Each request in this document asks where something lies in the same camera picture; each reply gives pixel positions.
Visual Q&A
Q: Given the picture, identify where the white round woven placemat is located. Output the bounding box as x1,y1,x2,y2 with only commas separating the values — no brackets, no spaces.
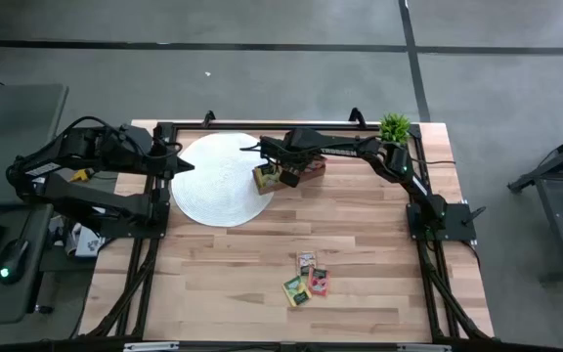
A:
170,131,276,229

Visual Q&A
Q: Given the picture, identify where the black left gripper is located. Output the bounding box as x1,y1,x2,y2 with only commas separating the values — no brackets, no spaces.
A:
127,139,195,180

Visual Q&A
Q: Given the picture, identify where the black metal stand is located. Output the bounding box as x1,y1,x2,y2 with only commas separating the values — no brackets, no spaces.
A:
505,124,563,285

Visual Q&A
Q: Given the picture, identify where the white box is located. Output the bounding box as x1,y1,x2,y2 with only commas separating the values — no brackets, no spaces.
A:
64,222,108,259

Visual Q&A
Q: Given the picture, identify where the green yellow tea packet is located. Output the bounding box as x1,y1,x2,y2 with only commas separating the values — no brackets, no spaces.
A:
281,275,313,308
254,163,282,192

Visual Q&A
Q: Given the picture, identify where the green plant in white pot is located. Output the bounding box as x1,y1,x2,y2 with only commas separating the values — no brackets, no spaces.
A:
378,112,412,146

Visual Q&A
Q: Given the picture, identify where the yellow plug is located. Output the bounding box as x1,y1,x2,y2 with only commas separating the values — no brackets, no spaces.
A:
68,167,96,184

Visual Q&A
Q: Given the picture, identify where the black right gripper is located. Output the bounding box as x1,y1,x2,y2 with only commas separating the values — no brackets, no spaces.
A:
261,129,322,190

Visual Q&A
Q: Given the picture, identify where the black computer mouse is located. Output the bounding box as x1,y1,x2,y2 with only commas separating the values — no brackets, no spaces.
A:
0,238,31,286

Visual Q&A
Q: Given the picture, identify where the black table frame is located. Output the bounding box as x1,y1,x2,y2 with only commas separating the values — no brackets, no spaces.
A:
78,119,497,346

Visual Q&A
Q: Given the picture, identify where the grey side table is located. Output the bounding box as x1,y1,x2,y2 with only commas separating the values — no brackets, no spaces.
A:
0,82,70,206

